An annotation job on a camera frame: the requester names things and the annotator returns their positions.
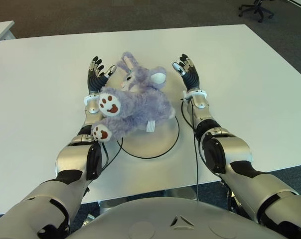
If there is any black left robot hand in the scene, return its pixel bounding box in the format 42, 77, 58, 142
87, 56, 117, 95

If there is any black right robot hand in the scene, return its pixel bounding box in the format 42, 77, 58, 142
172, 53, 201, 93

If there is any purple plush bunny doll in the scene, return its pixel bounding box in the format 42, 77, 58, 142
90, 51, 176, 143

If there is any white side desk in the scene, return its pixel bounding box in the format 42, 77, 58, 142
0, 20, 16, 52

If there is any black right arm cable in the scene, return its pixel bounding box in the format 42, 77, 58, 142
180, 98, 200, 201

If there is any white table leg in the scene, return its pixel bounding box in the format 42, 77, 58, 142
162, 187, 200, 201

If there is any grey robot torso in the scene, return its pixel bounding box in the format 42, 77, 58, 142
65, 196, 298, 239

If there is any white plate black rim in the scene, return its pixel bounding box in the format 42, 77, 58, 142
117, 115, 180, 159

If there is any black office chair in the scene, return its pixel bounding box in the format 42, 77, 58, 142
238, 0, 275, 23

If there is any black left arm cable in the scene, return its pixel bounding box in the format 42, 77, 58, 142
98, 139, 124, 175

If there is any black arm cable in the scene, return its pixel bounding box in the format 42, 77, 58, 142
180, 98, 200, 201
98, 139, 124, 175

